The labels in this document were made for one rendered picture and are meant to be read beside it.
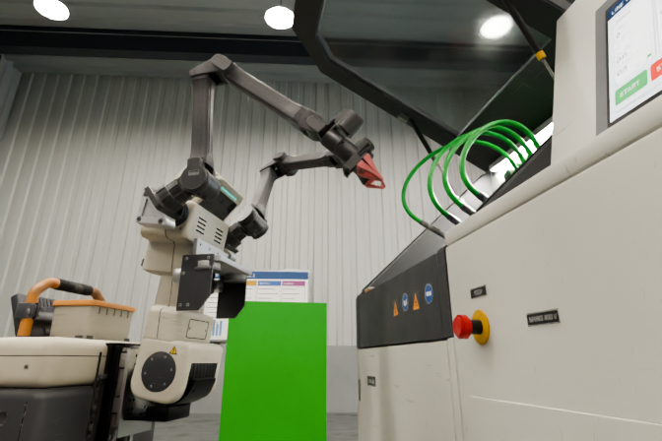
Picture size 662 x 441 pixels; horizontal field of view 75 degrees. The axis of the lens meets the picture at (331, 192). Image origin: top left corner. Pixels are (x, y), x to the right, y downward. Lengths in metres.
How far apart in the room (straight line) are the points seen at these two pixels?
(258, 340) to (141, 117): 6.11
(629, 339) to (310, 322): 4.04
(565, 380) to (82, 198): 8.80
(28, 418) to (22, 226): 8.12
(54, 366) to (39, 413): 0.11
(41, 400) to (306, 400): 3.28
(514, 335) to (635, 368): 0.19
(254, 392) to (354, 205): 4.66
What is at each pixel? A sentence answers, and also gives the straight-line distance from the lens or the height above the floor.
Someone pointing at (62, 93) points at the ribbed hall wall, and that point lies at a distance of 10.35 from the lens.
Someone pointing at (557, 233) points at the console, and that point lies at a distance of 0.58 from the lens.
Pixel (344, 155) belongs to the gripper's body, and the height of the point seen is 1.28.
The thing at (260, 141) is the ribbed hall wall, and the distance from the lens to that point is 8.72.
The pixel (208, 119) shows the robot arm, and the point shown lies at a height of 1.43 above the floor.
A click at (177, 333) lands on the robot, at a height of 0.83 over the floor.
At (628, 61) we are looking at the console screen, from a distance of 0.97.
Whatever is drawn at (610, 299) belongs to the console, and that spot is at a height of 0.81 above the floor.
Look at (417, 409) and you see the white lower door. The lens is 1.01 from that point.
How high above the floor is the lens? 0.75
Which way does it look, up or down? 21 degrees up
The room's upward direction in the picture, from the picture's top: straight up
